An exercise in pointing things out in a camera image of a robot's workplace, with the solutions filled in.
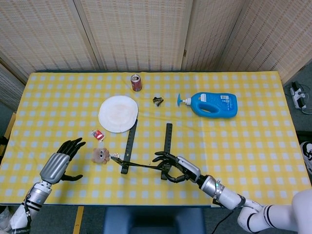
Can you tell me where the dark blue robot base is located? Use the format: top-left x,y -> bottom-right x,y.
103,207 -> 207,234

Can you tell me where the brown plush keychain toy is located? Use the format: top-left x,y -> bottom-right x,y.
91,147 -> 120,164

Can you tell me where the woven folding screen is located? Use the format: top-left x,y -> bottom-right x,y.
0,0 -> 312,108

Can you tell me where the white black sneaker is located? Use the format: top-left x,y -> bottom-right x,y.
300,141 -> 312,175

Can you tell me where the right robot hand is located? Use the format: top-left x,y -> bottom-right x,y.
152,151 -> 202,183

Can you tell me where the small red snack packet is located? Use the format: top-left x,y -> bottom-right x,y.
90,130 -> 106,141

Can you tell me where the red soda can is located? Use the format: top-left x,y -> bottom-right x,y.
131,74 -> 143,92

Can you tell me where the white paper plate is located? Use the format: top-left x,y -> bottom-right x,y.
98,95 -> 139,133

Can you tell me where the blue pump detergent bottle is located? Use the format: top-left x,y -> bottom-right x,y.
176,92 -> 238,119

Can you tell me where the white power strip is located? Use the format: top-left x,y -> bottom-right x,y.
289,82 -> 308,110

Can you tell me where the black cable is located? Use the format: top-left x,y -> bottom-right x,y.
211,209 -> 234,234

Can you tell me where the black folding stand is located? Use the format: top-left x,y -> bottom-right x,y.
111,118 -> 174,180

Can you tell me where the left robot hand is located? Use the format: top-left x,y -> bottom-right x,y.
39,137 -> 86,184

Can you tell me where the yellow checkered tablecloth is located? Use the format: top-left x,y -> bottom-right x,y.
0,71 -> 312,208

